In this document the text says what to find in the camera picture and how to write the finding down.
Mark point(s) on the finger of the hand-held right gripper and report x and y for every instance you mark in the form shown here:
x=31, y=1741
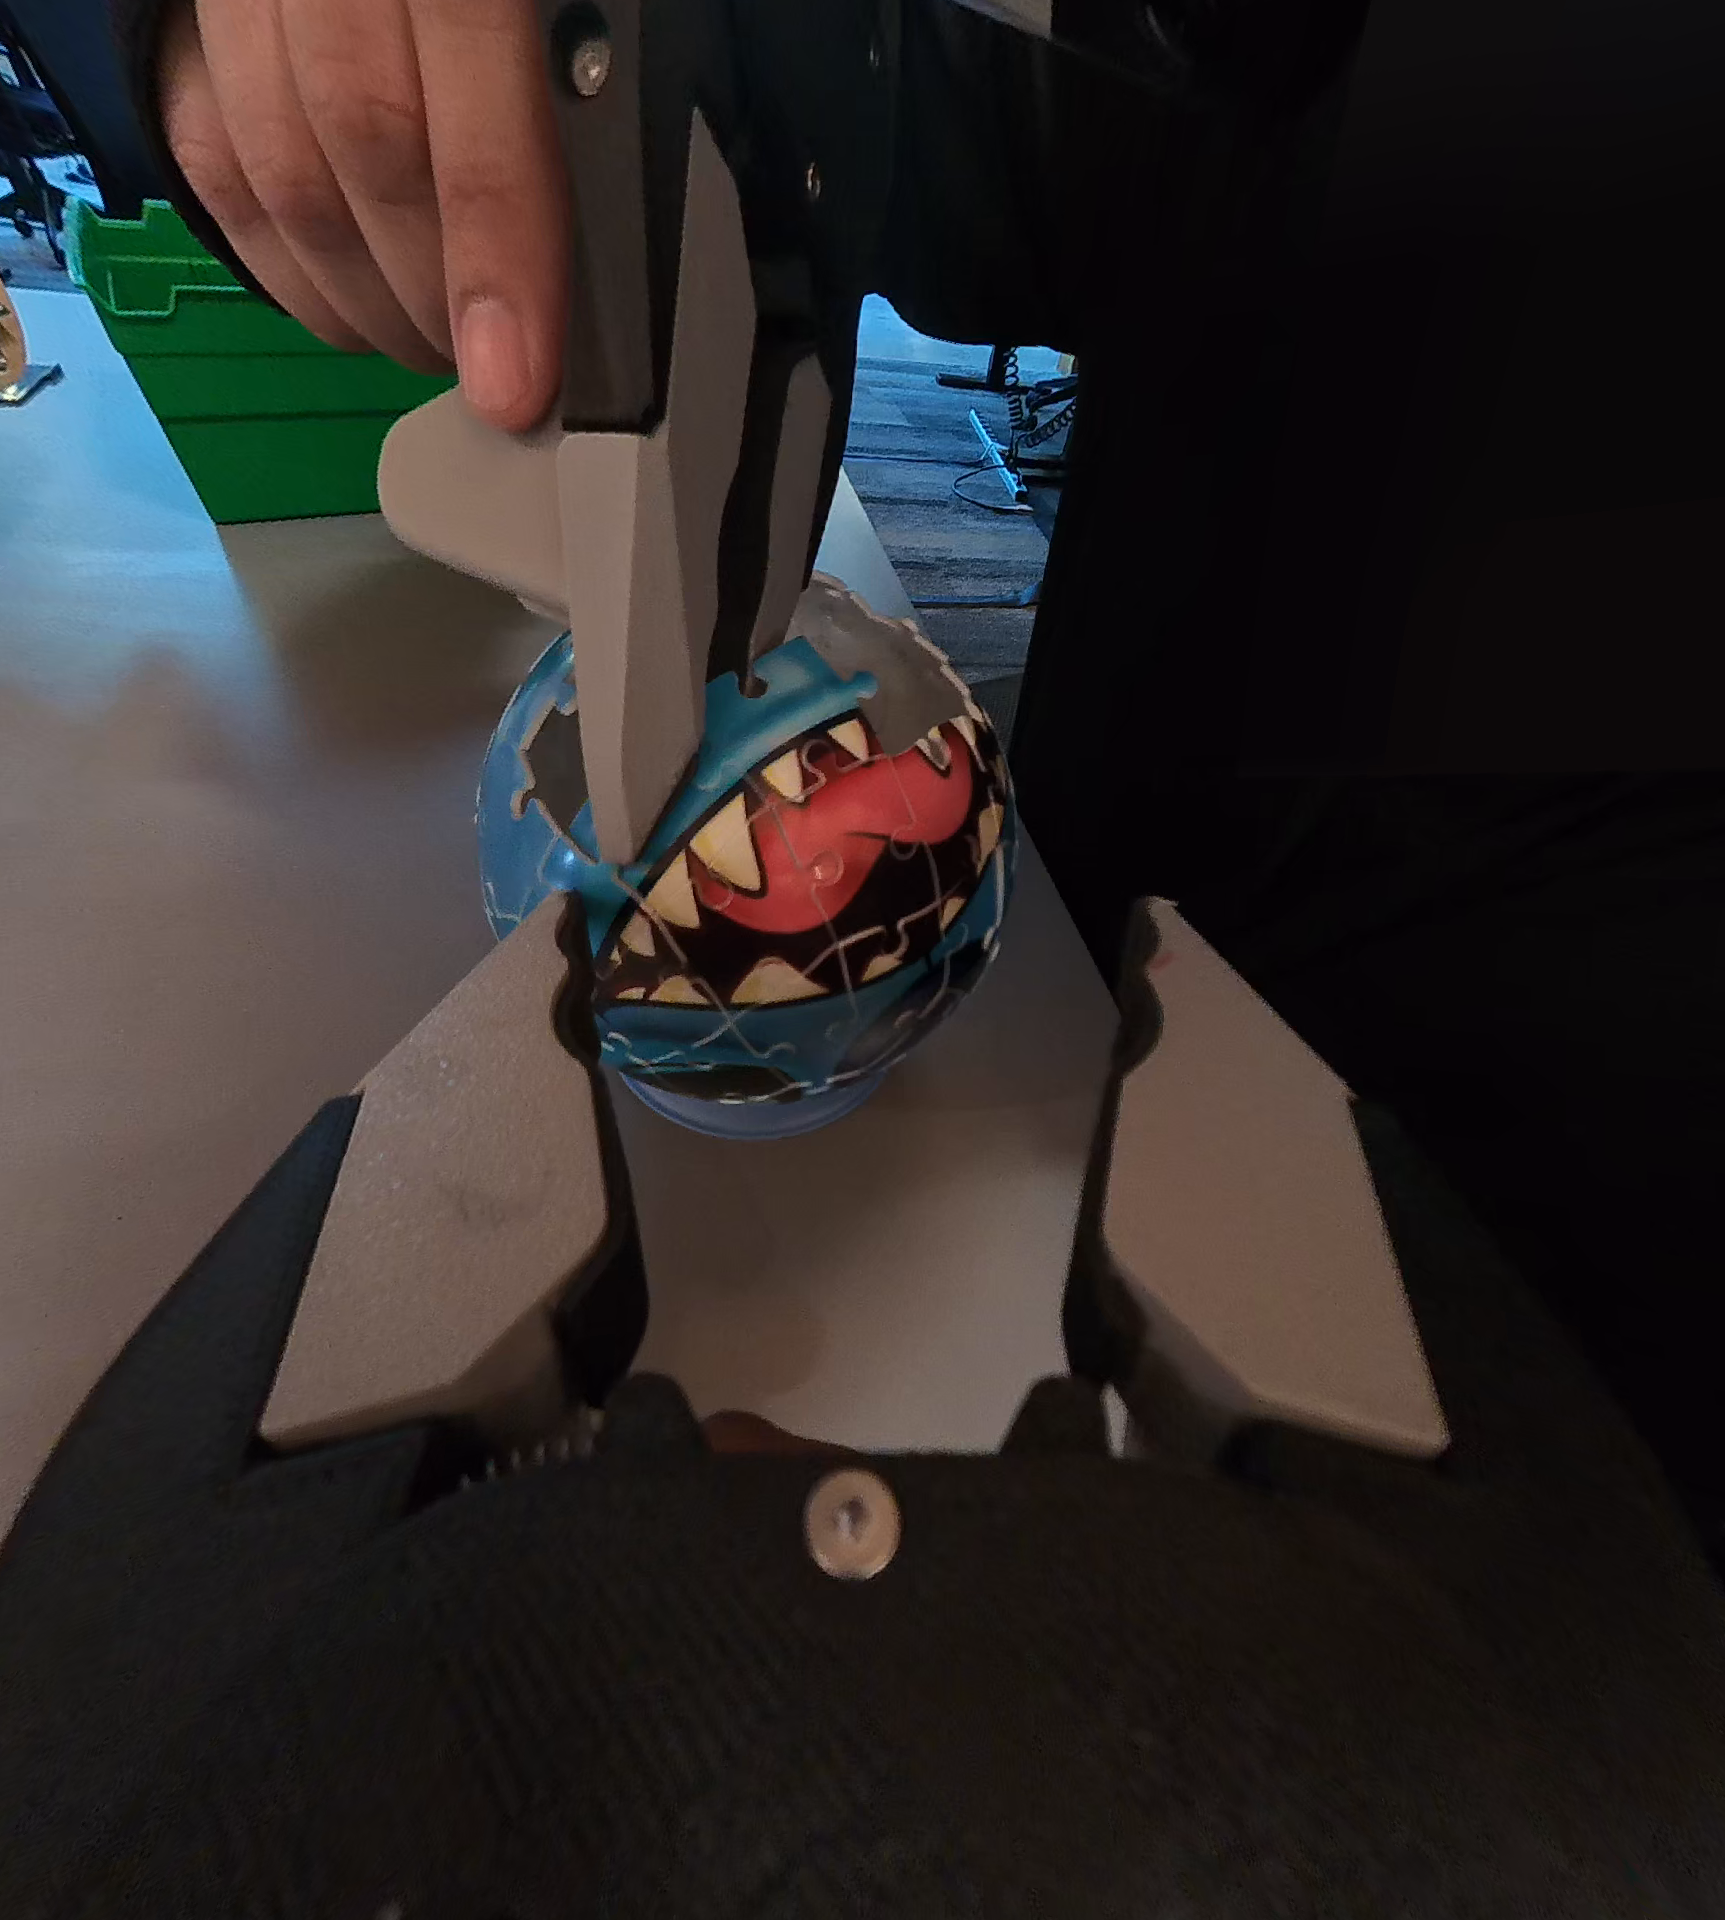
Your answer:
x=795, y=465
x=637, y=601

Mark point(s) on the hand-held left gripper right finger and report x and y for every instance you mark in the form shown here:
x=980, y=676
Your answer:
x=1251, y=1200

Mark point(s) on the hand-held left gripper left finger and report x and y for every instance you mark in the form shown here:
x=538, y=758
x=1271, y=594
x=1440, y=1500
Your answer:
x=458, y=1200

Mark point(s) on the blue puzzle piece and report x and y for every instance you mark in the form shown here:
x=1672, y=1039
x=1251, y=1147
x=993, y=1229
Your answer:
x=818, y=690

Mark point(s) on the blue monster puzzle ball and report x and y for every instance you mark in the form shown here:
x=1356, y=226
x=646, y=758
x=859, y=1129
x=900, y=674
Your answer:
x=834, y=841

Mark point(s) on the person's right hand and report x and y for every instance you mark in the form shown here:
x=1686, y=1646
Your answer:
x=353, y=150

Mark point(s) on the green plastic bin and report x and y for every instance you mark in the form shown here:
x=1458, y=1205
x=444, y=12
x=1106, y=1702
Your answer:
x=248, y=435

